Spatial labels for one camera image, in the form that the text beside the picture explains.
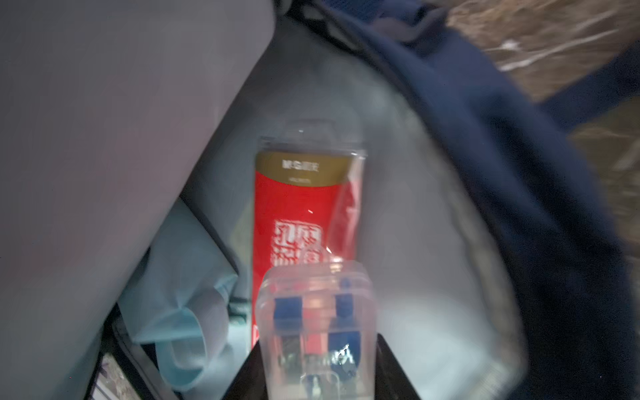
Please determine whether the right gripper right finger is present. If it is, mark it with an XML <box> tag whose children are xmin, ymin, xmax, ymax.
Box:
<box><xmin>374</xmin><ymin>333</ymin><xmax>420</xmax><ymax>400</ymax></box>

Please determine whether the clear plastic ruler case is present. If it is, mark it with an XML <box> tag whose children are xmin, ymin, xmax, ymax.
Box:
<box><xmin>254</xmin><ymin>261</ymin><xmax>378</xmax><ymax>399</ymax></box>

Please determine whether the navy blue backpack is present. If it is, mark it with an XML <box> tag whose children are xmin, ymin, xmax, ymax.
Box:
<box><xmin>1</xmin><ymin>1</ymin><xmax>639</xmax><ymax>399</ymax></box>

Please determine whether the teal pencil case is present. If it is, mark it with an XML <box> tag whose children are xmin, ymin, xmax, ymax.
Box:
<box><xmin>118</xmin><ymin>199</ymin><xmax>238</xmax><ymax>392</ymax></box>

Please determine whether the red stationery packet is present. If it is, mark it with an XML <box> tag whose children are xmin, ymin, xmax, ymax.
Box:
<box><xmin>251</xmin><ymin>136</ymin><xmax>368</xmax><ymax>351</ymax></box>

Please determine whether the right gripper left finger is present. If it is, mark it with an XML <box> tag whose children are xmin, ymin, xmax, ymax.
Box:
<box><xmin>223</xmin><ymin>343</ymin><xmax>265</xmax><ymax>400</ymax></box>

